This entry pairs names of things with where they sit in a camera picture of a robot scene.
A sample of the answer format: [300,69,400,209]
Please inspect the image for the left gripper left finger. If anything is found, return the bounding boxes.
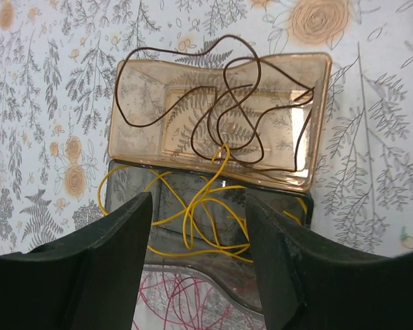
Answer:
[0,192,153,329]

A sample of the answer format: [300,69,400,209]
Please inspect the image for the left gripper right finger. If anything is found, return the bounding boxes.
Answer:
[245,196,413,329]

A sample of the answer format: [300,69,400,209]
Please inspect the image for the pink wire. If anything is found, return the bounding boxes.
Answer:
[134,271,259,330]

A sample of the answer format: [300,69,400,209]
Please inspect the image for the yellow wires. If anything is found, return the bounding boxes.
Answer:
[98,143,309,264]

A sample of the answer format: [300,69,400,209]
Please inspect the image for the brown wires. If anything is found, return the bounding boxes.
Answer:
[115,34,316,173]

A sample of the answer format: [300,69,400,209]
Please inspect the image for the clear plastic box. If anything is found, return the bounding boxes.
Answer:
[131,265,266,329]

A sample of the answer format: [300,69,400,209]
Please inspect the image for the smoky grey plastic box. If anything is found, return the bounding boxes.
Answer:
[105,160,314,292]

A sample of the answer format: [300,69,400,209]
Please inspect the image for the amber plastic box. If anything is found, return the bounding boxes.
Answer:
[108,52,332,193]

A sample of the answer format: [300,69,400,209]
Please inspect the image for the floral patterned table mat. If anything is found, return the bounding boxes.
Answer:
[0,1,413,256]

